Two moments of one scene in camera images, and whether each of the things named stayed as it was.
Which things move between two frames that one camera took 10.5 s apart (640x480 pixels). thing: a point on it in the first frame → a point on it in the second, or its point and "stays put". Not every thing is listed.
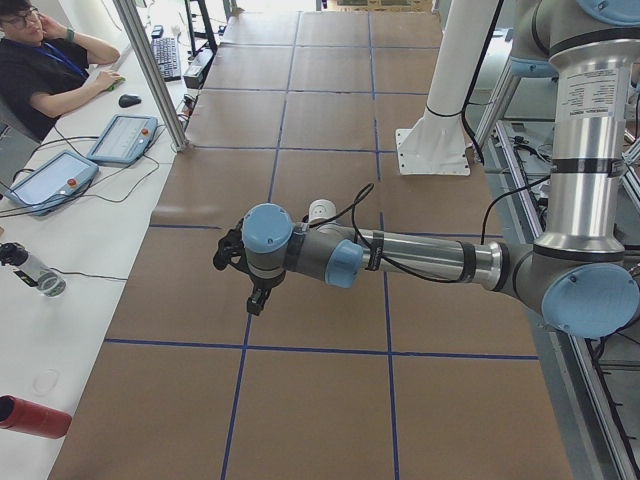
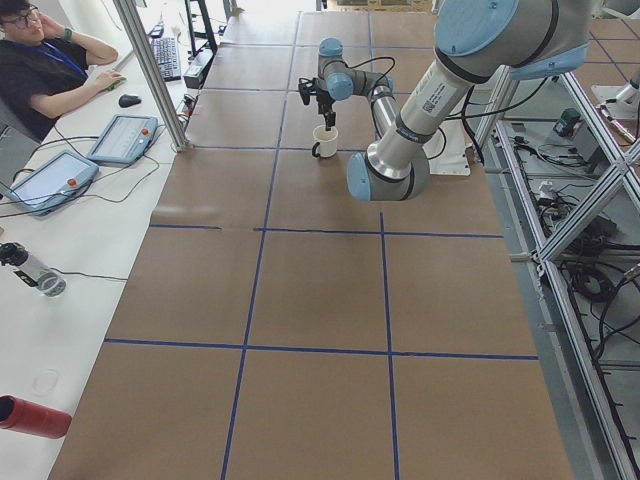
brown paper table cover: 391,377 stays put
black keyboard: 167,53 stays put
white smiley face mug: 321,210 → 326,145
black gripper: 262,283 → 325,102
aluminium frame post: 134,22 stays put
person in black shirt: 44,67 stays put
